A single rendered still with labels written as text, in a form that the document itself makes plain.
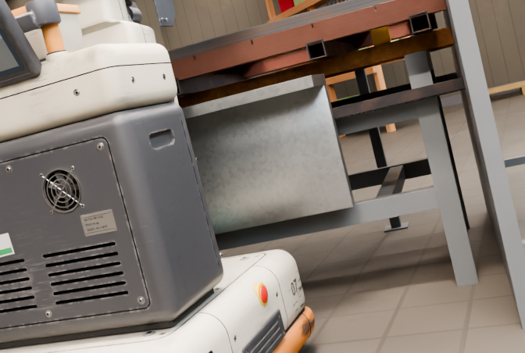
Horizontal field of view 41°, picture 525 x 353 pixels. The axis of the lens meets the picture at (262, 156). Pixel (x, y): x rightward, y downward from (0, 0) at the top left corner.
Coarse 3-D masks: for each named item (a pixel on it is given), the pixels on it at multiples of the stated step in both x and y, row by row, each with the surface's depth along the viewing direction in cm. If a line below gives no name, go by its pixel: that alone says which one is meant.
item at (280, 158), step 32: (288, 96) 196; (320, 96) 193; (192, 128) 204; (224, 128) 201; (256, 128) 199; (288, 128) 197; (320, 128) 194; (224, 160) 203; (256, 160) 200; (288, 160) 198; (320, 160) 196; (224, 192) 204; (256, 192) 202; (288, 192) 199; (320, 192) 197; (224, 224) 205; (256, 224) 203
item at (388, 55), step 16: (432, 32) 202; (448, 32) 201; (368, 48) 207; (384, 48) 206; (400, 48) 205; (416, 48) 204; (432, 48) 203; (320, 64) 212; (336, 64) 210; (352, 64) 209; (368, 64) 208; (256, 80) 217; (272, 80) 216; (288, 80) 215; (192, 96) 223; (208, 96) 222; (224, 96) 220
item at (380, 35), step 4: (380, 28) 207; (384, 28) 207; (372, 32) 208; (376, 32) 208; (380, 32) 207; (384, 32) 207; (388, 32) 208; (372, 36) 208; (376, 36) 208; (380, 36) 208; (384, 36) 207; (388, 36) 207; (376, 40) 208; (380, 40) 208; (384, 40) 207; (388, 40) 207; (376, 44) 208; (380, 44) 208
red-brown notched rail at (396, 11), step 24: (408, 0) 188; (432, 0) 187; (312, 24) 198; (336, 24) 194; (360, 24) 192; (384, 24) 190; (240, 48) 201; (264, 48) 199; (288, 48) 198; (192, 72) 206
